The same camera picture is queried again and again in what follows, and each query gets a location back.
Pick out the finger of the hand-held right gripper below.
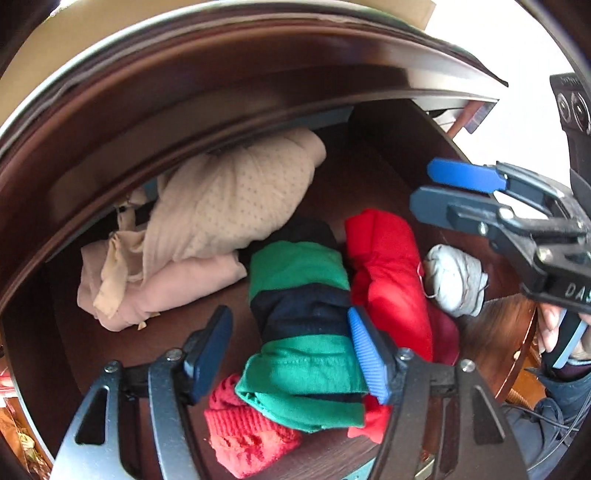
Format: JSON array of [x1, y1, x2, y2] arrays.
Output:
[[426, 158, 574, 205], [409, 185, 588, 260]]

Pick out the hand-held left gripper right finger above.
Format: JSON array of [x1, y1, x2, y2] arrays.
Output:
[[346, 306, 531, 480]]

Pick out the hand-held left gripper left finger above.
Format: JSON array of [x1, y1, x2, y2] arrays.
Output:
[[48, 305, 234, 480]]

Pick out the pale pink underwear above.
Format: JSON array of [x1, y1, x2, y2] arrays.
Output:
[[76, 251, 250, 333]]

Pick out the dark red cloth garment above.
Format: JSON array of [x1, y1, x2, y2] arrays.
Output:
[[427, 302, 461, 366]]

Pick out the pale grey garment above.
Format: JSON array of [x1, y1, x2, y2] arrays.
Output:
[[423, 244, 490, 318]]

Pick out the bright red underwear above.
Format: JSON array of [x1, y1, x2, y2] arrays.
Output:
[[344, 209, 435, 365]]

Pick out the red knit garment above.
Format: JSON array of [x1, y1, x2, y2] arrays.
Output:
[[204, 373, 303, 480]]

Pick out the green navy striped underwear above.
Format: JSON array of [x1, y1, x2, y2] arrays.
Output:
[[235, 217, 370, 435]]

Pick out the beige dotted bra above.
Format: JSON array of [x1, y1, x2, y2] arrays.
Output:
[[92, 127, 329, 320]]

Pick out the shallow cardboard tray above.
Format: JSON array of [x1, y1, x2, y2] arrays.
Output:
[[0, 0, 437, 88]]

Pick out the person's right forearm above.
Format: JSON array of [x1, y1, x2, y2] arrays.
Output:
[[538, 355, 591, 416]]

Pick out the person's right hand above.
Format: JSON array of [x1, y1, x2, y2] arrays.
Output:
[[536, 301, 563, 355]]

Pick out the small green plastic block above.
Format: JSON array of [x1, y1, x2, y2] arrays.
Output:
[[342, 459, 378, 480]]

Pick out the person's dark trousers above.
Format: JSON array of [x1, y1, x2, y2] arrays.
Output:
[[502, 392, 587, 478]]

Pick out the dark wooden desk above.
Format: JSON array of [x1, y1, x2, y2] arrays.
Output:
[[0, 9, 511, 324]]

